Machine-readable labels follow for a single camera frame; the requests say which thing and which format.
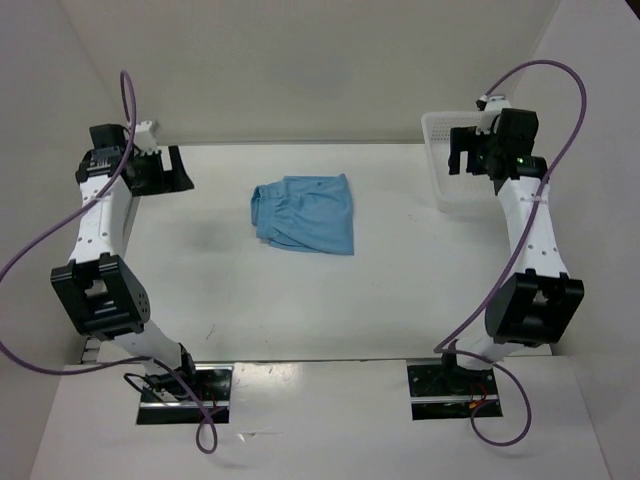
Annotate light blue mesh shorts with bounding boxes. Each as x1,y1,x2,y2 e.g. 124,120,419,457
250,174,354,256

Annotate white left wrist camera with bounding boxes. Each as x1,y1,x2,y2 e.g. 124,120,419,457
134,120,160,155

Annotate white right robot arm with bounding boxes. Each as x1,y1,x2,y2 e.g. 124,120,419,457
438,106,585,393

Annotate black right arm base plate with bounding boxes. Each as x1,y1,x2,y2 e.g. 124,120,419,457
406,358,503,421

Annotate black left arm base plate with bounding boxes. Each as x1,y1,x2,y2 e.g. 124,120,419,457
136,363,235,426

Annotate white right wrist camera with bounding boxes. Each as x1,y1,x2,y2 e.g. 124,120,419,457
476,94,511,135

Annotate aluminium table edge rail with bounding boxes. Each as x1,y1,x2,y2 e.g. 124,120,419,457
79,336,101,364

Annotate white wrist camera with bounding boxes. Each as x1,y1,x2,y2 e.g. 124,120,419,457
134,120,160,155
476,94,511,135

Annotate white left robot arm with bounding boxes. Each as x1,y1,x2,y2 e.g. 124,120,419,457
50,121,200,400

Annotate white perforated plastic basket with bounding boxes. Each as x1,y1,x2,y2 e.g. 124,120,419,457
420,110,506,215

